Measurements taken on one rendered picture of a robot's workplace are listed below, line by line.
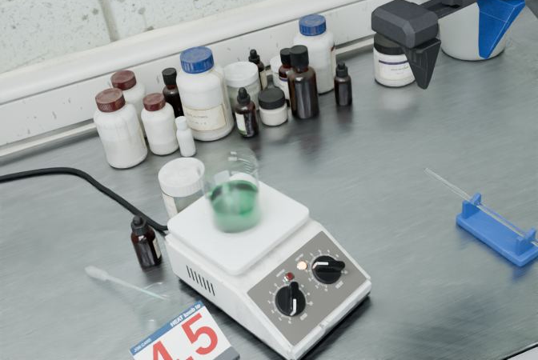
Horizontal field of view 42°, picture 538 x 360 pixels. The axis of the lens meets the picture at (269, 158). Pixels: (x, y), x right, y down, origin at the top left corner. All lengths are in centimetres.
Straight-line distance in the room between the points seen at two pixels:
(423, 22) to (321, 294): 30
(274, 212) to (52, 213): 36
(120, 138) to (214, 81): 16
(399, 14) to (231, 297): 33
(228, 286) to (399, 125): 42
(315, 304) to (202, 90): 39
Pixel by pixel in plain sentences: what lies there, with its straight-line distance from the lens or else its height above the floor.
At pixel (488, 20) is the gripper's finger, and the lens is 81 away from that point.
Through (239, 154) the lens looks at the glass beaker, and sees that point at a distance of 75.
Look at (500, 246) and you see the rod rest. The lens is 85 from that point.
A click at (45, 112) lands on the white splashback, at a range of 113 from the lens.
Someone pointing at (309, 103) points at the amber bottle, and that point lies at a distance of 106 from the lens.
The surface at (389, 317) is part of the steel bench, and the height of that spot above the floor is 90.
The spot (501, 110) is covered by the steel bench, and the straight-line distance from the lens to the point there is 108.
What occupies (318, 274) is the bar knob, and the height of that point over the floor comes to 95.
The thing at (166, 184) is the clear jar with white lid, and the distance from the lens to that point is 86.
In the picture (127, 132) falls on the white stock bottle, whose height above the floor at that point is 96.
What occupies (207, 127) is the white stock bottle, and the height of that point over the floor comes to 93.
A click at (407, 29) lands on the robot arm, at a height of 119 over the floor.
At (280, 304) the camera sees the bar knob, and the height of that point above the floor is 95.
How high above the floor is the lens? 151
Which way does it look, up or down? 37 degrees down
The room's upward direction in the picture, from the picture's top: 9 degrees counter-clockwise
